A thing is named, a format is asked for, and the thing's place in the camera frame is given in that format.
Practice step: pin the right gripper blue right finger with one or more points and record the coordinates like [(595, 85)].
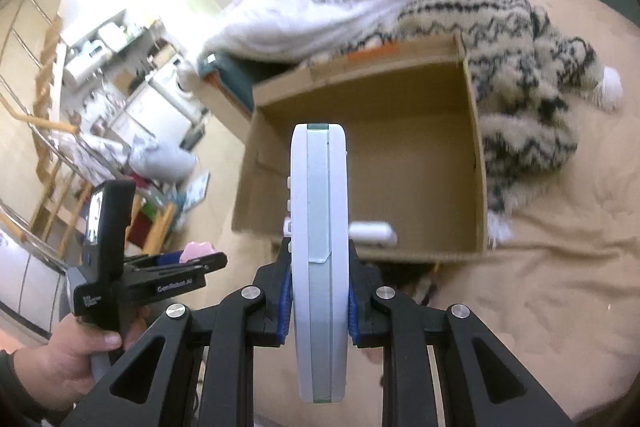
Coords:
[(353, 305)]

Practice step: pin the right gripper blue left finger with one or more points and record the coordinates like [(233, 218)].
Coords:
[(285, 294)]

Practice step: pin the white remote control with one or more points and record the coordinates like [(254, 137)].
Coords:
[(320, 260)]

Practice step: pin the pink cartoon toy keychain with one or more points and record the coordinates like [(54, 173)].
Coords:
[(195, 250)]

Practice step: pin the person's left hand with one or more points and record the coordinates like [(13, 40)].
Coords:
[(58, 374)]

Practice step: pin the white earbuds case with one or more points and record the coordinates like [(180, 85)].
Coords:
[(376, 233)]

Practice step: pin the white bathroom scale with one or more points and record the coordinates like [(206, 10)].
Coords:
[(196, 191)]

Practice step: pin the grey white plastic bag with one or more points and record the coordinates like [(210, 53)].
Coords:
[(160, 161)]

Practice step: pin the brown cardboard box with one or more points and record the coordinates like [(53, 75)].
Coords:
[(414, 157)]

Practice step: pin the white washing machine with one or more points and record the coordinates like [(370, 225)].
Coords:
[(162, 113)]

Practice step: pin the teal mattress edge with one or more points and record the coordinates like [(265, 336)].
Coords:
[(237, 76)]

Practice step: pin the cream black patterned fuzzy blanket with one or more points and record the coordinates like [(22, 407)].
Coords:
[(521, 67)]

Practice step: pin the wooden chair frame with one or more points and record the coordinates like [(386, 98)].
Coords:
[(149, 225)]

